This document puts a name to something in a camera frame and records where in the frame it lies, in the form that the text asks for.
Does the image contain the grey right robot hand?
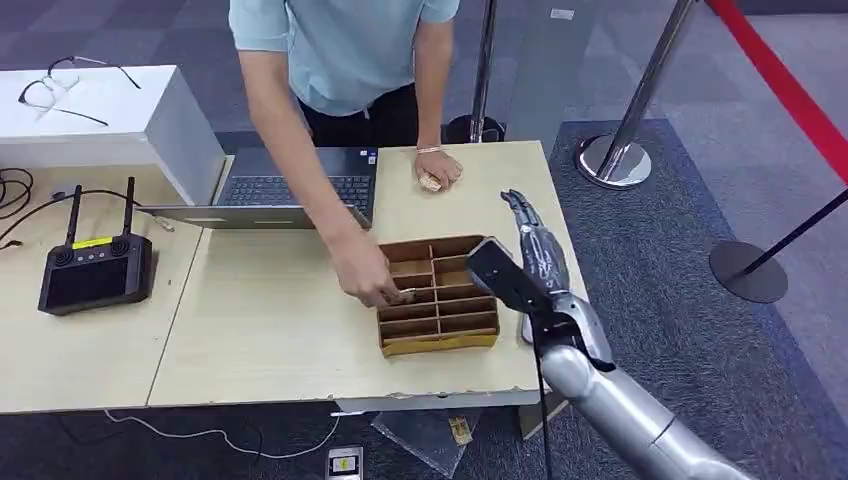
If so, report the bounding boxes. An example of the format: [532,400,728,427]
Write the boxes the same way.
[500,188,572,297]

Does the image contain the person's left hand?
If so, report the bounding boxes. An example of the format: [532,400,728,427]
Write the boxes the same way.
[414,150,464,194]

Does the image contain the person's right hand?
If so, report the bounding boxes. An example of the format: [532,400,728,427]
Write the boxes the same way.
[326,227,417,311]

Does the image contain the wooden card box with slots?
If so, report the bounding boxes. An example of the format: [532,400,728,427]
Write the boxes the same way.
[375,233,502,360]

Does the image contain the thin stanchion with black base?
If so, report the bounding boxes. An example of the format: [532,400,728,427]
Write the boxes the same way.
[444,0,509,146]

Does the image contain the dark grey floor mat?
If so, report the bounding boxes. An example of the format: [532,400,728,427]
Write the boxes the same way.
[0,119,848,480]

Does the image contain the grey laptop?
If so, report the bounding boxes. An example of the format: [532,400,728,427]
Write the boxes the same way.
[135,145,379,232]

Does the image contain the person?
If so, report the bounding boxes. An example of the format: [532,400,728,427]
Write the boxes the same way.
[227,0,465,311]

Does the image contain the desk leg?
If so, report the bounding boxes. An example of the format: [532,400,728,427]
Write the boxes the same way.
[516,389,571,441]

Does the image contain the transparent plate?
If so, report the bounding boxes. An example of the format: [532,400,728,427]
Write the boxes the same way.
[369,407,484,480]

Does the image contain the floor socket box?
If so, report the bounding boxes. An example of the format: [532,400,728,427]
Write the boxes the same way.
[325,445,365,480]

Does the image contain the black stanchion with round base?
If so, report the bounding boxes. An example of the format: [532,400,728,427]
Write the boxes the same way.
[708,188,848,305]

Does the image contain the black remote controller with antennas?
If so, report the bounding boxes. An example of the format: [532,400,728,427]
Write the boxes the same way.
[37,176,154,317]

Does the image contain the red barrier belt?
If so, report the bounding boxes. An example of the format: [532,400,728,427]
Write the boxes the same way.
[703,0,848,187]

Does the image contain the white box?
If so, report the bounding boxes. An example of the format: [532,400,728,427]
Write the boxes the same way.
[0,64,227,207]

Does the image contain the black-rimmed glasses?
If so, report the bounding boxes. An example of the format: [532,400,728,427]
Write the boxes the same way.
[17,55,142,127]

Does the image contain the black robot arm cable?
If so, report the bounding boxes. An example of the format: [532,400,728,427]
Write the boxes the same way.
[528,309,556,480]

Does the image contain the chrome stanchion post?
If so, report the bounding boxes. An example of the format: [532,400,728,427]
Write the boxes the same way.
[574,0,698,191]

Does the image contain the white cable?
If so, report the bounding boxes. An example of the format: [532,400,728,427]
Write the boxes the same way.
[103,408,343,462]

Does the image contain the long black cable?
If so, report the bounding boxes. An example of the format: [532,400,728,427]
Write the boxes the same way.
[0,188,142,253]

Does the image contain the coiled black cable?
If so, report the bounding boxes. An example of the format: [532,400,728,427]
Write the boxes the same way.
[0,167,36,222]

